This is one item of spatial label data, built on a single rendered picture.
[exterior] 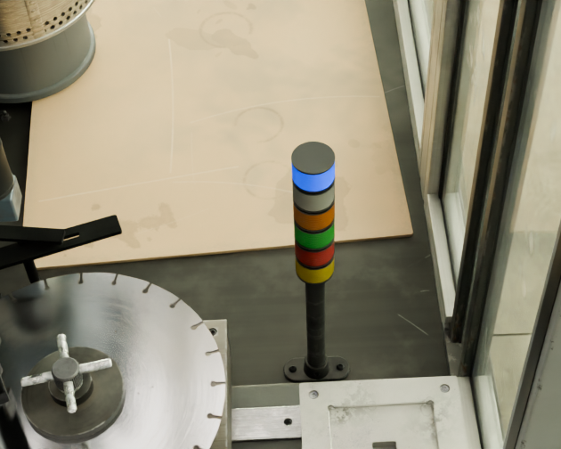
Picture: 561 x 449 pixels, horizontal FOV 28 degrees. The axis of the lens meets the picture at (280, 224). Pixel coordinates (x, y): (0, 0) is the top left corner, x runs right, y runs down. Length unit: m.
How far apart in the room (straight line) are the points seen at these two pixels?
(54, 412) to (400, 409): 0.38
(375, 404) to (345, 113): 0.62
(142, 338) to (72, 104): 0.64
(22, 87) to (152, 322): 0.64
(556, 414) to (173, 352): 0.52
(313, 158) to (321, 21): 0.79
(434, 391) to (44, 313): 0.45
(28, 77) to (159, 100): 0.21
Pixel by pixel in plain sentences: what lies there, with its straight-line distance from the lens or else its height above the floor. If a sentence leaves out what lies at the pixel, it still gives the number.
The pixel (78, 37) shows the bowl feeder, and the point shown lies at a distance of 1.83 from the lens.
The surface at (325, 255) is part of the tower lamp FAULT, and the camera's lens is 1.24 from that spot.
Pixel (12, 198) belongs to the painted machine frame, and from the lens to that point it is 1.31.
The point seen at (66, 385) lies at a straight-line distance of 1.20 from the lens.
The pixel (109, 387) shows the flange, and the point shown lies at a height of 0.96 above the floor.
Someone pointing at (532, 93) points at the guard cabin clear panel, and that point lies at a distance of 1.01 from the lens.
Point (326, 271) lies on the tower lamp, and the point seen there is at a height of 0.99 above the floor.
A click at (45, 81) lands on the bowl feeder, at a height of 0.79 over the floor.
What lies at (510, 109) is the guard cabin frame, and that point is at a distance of 1.06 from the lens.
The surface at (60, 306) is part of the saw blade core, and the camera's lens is 1.32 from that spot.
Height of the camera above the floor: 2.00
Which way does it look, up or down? 51 degrees down
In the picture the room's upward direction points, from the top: 3 degrees counter-clockwise
